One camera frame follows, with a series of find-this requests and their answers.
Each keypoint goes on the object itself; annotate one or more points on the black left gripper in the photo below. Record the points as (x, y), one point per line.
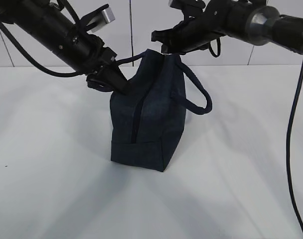
(101, 70)

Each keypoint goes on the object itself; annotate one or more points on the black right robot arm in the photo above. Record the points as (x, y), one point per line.
(251, 21)

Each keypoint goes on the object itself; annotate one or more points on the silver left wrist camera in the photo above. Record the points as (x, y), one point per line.
(97, 19)

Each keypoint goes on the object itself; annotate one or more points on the dark navy lunch bag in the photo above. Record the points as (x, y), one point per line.
(148, 117)

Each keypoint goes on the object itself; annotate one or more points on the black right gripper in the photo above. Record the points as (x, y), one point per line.
(188, 36)

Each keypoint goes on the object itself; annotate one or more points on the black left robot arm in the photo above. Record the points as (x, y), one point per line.
(71, 38)

